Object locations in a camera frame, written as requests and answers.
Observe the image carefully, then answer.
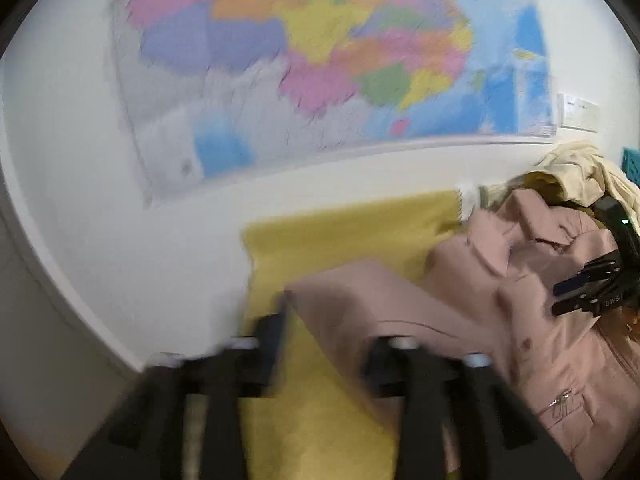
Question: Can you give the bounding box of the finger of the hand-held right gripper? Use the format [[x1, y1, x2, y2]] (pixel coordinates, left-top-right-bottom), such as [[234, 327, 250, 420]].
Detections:
[[551, 277, 638, 317], [553, 251, 626, 297]]

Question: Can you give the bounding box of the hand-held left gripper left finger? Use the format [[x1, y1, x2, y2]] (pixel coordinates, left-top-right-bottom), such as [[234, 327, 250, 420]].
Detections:
[[60, 292, 292, 480]]

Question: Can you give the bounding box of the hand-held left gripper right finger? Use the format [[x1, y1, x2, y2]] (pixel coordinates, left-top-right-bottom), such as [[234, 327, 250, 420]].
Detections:
[[362, 335, 583, 480]]

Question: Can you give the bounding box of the pink jacket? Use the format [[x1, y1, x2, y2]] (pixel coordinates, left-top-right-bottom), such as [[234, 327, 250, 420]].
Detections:
[[285, 187, 640, 480]]

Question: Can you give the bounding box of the orange garment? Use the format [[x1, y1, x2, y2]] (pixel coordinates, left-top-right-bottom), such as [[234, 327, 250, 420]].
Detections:
[[619, 307, 640, 343]]

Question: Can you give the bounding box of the cream garment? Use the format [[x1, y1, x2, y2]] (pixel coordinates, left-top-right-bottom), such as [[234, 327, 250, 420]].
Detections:
[[535, 141, 640, 233]]

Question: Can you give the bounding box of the yellow table cloth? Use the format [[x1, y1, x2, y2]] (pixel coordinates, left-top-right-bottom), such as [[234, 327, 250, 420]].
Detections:
[[239, 189, 470, 480]]

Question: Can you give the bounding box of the striped printed cloth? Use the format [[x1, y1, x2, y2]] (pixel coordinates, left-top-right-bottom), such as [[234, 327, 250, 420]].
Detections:
[[457, 184, 507, 222]]

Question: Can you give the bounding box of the teal wall panel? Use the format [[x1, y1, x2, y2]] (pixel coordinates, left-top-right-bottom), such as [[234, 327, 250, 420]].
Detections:
[[621, 146, 640, 186]]

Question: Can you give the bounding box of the white wall switch plate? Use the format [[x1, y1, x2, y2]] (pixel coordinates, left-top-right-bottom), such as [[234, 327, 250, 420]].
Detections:
[[557, 92, 600, 133]]

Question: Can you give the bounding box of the colourful wall map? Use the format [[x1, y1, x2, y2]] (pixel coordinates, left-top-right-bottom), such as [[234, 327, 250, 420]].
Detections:
[[102, 0, 558, 206]]

